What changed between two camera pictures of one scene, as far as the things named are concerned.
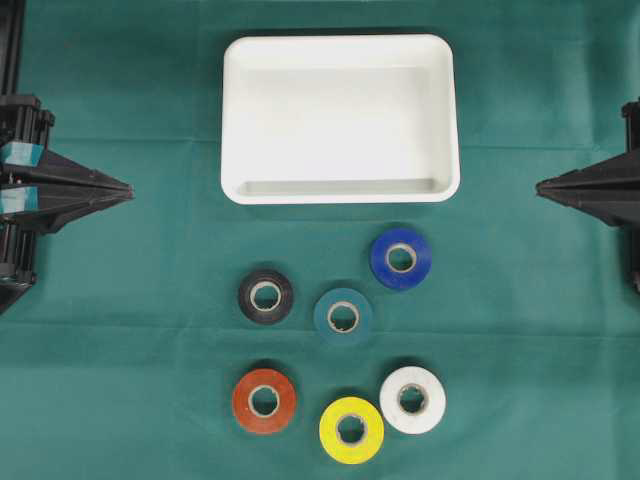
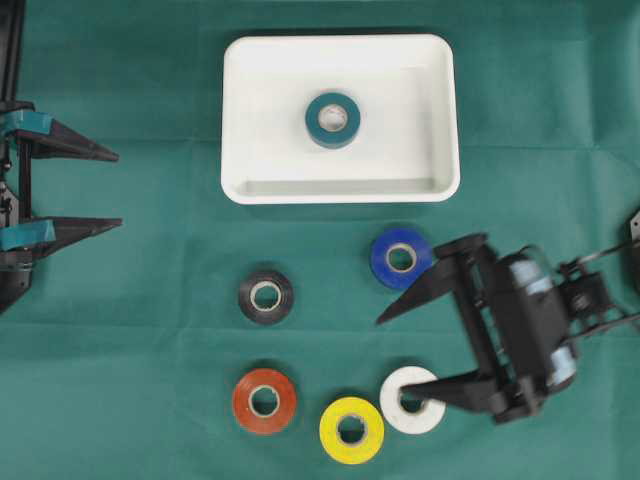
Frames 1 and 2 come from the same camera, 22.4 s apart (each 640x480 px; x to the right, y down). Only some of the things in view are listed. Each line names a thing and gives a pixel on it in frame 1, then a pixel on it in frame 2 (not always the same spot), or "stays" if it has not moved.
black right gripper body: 631,116 to 514,312
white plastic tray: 339,119 stays
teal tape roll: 321,321 to 333,121
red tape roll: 264,400 stays
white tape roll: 412,400 stays
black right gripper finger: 617,202 to 478,390
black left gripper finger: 48,207 to 45,236
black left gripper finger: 55,166 to 50,138
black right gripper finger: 625,165 to 451,263
